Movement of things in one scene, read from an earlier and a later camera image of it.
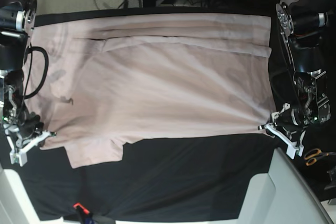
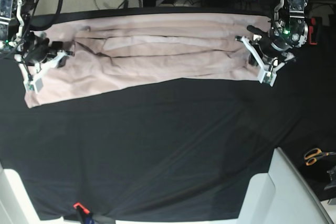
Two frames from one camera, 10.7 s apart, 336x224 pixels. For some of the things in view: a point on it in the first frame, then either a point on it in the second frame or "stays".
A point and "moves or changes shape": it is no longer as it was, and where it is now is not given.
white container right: (282, 195) stays
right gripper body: (290, 121) to (263, 44)
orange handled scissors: (312, 156) stays
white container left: (16, 206) stays
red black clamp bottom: (83, 213) stays
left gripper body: (25, 128) to (36, 48)
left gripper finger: (20, 156) to (37, 84)
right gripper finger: (292, 147) to (266, 76)
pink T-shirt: (94, 82) moves or changes shape
